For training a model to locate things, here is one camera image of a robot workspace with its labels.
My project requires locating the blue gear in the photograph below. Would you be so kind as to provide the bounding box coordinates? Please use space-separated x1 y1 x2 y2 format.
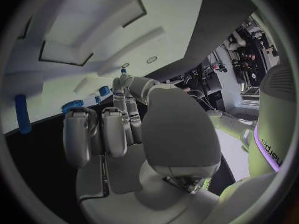
61 99 84 115

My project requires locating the white task board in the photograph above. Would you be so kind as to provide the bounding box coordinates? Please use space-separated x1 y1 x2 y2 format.
1 0 207 135

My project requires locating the short blue cylinder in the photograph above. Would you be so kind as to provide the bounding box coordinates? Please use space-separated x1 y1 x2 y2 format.
98 86 111 97

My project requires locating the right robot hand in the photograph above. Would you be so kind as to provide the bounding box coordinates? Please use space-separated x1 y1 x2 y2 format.
62 73 223 224

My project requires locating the white cable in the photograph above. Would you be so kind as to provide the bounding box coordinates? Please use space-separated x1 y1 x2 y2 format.
187 89 217 111

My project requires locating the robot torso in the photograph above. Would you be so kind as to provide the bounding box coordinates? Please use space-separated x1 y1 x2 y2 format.
247 64 298 178

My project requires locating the long blue cylinder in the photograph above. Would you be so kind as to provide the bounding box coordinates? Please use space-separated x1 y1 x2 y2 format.
14 94 33 135

